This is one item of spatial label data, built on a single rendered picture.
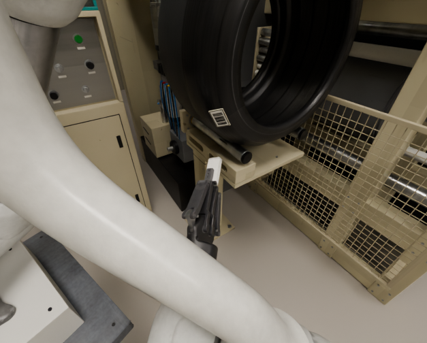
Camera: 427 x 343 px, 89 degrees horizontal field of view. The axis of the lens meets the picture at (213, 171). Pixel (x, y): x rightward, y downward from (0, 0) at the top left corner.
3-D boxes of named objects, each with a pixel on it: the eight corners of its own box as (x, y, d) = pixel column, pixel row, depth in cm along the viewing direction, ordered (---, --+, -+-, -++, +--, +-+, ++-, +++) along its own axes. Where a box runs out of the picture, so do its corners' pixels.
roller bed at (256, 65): (250, 90, 123) (257, 26, 104) (269, 85, 129) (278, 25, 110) (276, 101, 110) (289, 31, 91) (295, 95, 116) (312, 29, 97)
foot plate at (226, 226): (184, 220, 164) (184, 218, 163) (214, 205, 175) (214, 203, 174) (203, 246, 147) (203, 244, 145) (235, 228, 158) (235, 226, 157)
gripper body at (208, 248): (166, 258, 39) (178, 209, 44) (189, 266, 46) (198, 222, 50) (202, 262, 36) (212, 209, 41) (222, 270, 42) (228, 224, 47)
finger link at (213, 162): (204, 185, 50) (203, 183, 49) (210, 159, 53) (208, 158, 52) (216, 184, 48) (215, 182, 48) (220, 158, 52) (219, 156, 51)
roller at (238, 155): (195, 125, 96) (188, 122, 93) (201, 116, 95) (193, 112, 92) (247, 165, 73) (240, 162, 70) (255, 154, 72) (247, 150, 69)
